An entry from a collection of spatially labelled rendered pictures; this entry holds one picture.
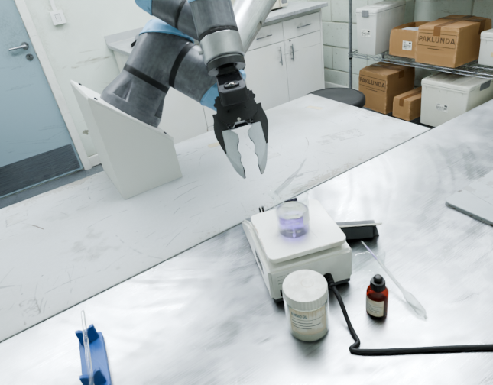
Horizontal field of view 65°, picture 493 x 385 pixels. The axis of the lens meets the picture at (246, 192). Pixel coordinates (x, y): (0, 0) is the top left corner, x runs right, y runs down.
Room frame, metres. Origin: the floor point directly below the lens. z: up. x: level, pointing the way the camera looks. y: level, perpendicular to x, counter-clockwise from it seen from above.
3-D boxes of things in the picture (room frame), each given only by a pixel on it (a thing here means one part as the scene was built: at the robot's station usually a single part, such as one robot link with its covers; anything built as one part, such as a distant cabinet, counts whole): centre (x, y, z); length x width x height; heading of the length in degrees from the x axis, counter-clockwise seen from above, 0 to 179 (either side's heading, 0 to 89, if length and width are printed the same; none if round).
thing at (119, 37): (3.65, 0.11, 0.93); 1.70 x 0.01 x 0.06; 117
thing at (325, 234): (0.48, -0.07, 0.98); 0.12 x 0.12 x 0.01; 8
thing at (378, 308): (0.37, -0.15, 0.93); 0.03 x 0.03 x 0.07
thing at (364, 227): (0.55, -0.18, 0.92); 0.09 x 0.06 x 0.04; 81
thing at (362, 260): (0.47, -0.18, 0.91); 0.06 x 0.06 x 0.02
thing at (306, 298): (0.37, -0.05, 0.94); 0.06 x 0.06 x 0.08
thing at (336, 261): (0.51, -0.06, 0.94); 0.22 x 0.13 x 0.08; 8
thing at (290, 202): (0.47, -0.06, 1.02); 0.06 x 0.05 x 0.08; 75
